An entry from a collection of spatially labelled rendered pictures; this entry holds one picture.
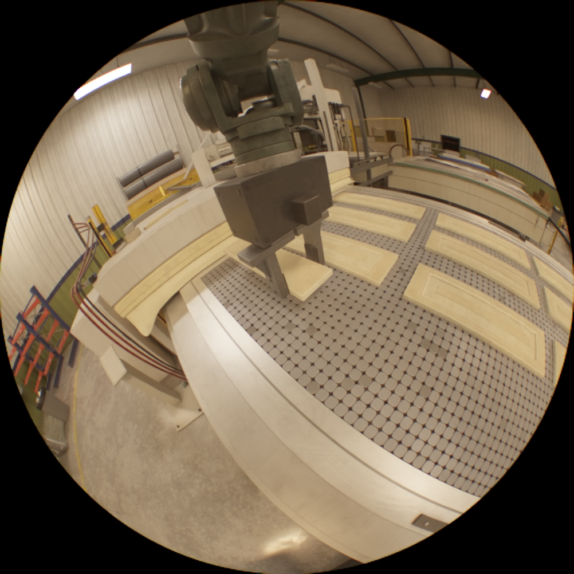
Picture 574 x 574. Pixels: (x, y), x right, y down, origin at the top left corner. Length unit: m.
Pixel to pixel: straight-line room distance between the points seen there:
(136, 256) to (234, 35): 0.97
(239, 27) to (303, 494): 0.77
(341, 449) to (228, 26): 0.70
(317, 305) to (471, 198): 3.73
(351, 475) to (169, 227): 1.16
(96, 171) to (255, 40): 5.43
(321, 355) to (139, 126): 5.78
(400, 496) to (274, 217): 0.64
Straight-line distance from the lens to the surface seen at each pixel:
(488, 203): 4.06
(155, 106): 6.00
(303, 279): 0.50
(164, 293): 1.10
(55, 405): 4.60
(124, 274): 1.08
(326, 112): 2.27
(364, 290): 0.63
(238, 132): 0.35
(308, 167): 0.40
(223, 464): 1.56
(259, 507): 1.53
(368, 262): 0.72
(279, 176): 0.35
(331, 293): 0.62
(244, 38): 0.30
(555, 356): 0.97
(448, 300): 0.67
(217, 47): 0.31
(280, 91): 0.40
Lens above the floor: 1.32
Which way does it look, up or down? 42 degrees down
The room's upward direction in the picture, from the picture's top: 19 degrees counter-clockwise
